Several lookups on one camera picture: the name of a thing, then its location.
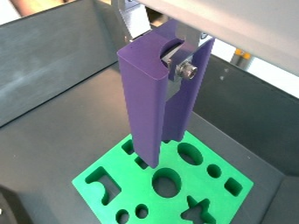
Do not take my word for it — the green shape sorter block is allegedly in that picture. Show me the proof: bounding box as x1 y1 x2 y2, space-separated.
72 133 254 224

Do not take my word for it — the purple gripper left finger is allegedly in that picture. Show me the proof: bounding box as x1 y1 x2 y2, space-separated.
116 30 180 168

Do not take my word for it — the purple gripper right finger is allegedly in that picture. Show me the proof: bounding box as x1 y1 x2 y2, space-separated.
162 38 215 141

